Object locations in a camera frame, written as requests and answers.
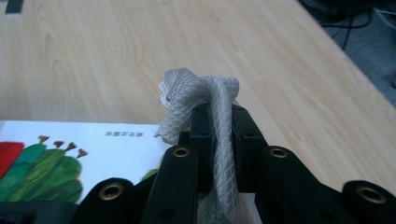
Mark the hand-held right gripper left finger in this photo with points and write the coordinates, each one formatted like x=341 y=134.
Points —
x=202 y=146

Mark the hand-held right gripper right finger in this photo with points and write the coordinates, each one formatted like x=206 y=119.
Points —
x=247 y=155

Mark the grey mesh cloth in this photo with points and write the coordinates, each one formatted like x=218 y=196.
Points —
x=199 y=90

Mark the white picture book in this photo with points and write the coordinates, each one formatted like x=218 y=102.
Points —
x=102 y=149

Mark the dark flat object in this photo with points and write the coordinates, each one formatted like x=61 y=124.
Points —
x=14 y=6

